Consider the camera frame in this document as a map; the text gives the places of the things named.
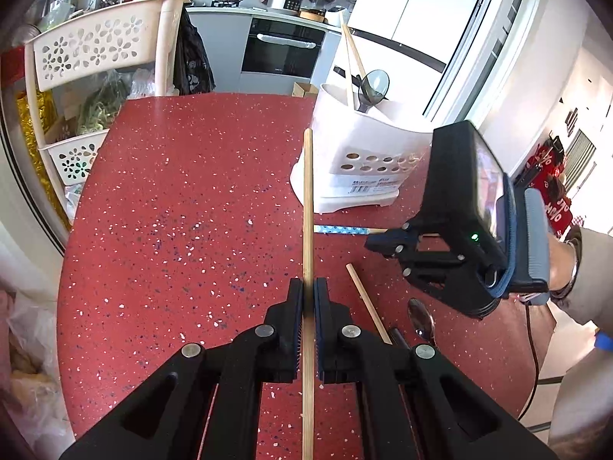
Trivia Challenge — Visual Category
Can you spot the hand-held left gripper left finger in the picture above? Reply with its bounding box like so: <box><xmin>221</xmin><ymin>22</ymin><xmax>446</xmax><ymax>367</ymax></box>
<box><xmin>60</xmin><ymin>278</ymin><xmax>306</xmax><ymax>460</ymax></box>

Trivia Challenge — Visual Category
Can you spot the white plastic bag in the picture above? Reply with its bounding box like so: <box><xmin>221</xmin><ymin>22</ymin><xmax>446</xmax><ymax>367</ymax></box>
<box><xmin>0</xmin><ymin>287</ymin><xmax>75</xmax><ymax>446</ymax></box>

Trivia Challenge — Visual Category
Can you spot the black hanging bag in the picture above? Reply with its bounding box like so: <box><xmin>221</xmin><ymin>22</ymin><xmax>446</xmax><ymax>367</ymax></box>
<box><xmin>172</xmin><ymin>7</ymin><xmax>216</xmax><ymax>97</ymax></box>

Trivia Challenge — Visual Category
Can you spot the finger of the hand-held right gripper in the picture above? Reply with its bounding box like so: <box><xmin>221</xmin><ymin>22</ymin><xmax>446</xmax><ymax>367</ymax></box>
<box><xmin>365</xmin><ymin>223</ymin><xmax>463</xmax><ymax>262</ymax></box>
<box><xmin>400</xmin><ymin>254</ymin><xmax>461</xmax><ymax>300</ymax></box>

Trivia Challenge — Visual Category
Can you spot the grey lower cabinet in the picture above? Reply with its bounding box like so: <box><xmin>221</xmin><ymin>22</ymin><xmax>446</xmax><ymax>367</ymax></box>
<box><xmin>184</xmin><ymin>5</ymin><xmax>346</xmax><ymax>97</ymax></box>

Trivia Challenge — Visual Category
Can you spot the plain bamboo chopstick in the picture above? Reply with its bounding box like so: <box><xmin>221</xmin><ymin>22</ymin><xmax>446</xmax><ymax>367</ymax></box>
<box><xmin>303</xmin><ymin>128</ymin><xmax>316</xmax><ymax>460</ymax></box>
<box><xmin>341</xmin><ymin>23</ymin><xmax>367</xmax><ymax>101</ymax></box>
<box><xmin>346</xmin><ymin>263</ymin><xmax>392</xmax><ymax>345</ymax></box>

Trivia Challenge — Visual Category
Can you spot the person's right forearm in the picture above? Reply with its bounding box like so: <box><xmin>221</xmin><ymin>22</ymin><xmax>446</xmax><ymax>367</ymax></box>
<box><xmin>546</xmin><ymin>225</ymin><xmax>613</xmax><ymax>327</ymax></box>

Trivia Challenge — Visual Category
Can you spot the white refrigerator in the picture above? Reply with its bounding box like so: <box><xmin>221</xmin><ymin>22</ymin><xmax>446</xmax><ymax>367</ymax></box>
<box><xmin>347</xmin><ymin>0</ymin><xmax>494</xmax><ymax>75</ymax></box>

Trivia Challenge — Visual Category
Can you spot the red patterned bag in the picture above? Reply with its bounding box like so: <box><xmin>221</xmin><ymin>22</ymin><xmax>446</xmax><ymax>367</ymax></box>
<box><xmin>522</xmin><ymin>136</ymin><xmax>575</xmax><ymax>240</ymax></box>

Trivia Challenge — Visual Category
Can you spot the black cable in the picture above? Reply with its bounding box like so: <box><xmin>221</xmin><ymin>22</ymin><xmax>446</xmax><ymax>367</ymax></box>
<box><xmin>520</xmin><ymin>297</ymin><xmax>575</xmax><ymax>422</ymax></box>

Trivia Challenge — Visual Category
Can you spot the white sliding door frame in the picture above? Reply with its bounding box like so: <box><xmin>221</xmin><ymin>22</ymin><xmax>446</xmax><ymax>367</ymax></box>
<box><xmin>424</xmin><ymin>0</ymin><xmax>556</xmax><ymax>128</ymax></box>

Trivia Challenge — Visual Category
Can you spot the dark wrist bracelet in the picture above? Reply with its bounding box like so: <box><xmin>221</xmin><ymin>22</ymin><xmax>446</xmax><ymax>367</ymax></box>
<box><xmin>551</xmin><ymin>242</ymin><xmax>581</xmax><ymax>304</ymax></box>

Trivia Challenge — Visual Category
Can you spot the blue patterned chopstick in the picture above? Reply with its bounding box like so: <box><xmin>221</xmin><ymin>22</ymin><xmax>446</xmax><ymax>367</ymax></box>
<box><xmin>313</xmin><ymin>224</ymin><xmax>386</xmax><ymax>235</ymax></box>

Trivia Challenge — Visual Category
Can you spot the red plastic basket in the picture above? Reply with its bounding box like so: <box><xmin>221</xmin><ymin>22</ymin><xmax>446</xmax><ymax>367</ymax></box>
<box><xmin>0</xmin><ymin>48</ymin><xmax>27</xmax><ymax>87</ymax></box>

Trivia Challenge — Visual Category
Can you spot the white plastic utensil holder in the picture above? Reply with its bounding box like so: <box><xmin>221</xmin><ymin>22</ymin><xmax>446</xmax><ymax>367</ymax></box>
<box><xmin>288</xmin><ymin>84</ymin><xmax>434</xmax><ymax>214</ymax></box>

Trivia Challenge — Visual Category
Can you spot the black built-in oven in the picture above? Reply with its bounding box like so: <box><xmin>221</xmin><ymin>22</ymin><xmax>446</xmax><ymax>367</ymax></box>
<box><xmin>241</xmin><ymin>16</ymin><xmax>328</xmax><ymax>80</ymax></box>

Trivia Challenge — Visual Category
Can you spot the white flower-cutout storage trolley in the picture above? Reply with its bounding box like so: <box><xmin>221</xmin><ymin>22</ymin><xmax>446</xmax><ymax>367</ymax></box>
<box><xmin>24</xmin><ymin>0</ymin><xmax>192</xmax><ymax>187</ymax></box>

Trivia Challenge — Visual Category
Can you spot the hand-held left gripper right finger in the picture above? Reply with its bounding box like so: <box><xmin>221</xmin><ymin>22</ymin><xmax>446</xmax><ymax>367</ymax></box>
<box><xmin>313</xmin><ymin>278</ymin><xmax>559</xmax><ymax>460</ymax></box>

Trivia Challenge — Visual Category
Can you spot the bag of green vegetables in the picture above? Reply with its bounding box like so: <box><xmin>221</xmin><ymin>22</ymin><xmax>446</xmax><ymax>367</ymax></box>
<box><xmin>77</xmin><ymin>74</ymin><xmax>132</xmax><ymax>135</ymax></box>

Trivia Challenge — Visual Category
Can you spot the crumpled clear plastic bag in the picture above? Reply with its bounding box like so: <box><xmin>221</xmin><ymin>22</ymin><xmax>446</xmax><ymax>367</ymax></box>
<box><xmin>129</xmin><ymin>68</ymin><xmax>159</xmax><ymax>99</ymax></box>

